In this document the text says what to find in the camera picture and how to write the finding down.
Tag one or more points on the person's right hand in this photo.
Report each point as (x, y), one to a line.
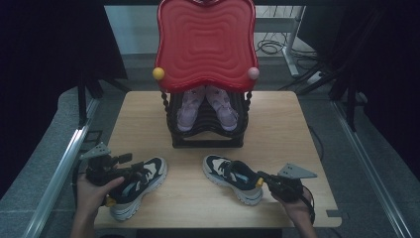
(297, 210)

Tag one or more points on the navy and beige sneaker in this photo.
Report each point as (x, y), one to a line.
(132, 198)
(231, 180)

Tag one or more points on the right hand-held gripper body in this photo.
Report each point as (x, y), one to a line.
(290, 185)

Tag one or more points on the white power strip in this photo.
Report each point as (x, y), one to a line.
(314, 77)

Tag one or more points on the aluminium rail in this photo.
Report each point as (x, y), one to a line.
(59, 175)
(369, 172)

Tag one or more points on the red and black shoe rack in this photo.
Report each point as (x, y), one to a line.
(206, 43)

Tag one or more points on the dark curtain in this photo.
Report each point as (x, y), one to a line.
(386, 66)
(49, 66)

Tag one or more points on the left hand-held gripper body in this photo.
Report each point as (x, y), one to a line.
(102, 170)

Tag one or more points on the black metal bracket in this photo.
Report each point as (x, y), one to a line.
(94, 137)

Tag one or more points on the person's left hand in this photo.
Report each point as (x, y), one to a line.
(92, 195)

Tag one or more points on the white table frame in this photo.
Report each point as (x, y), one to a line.
(292, 49)

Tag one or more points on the black tripod stand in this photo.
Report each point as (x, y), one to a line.
(82, 105)
(350, 105)

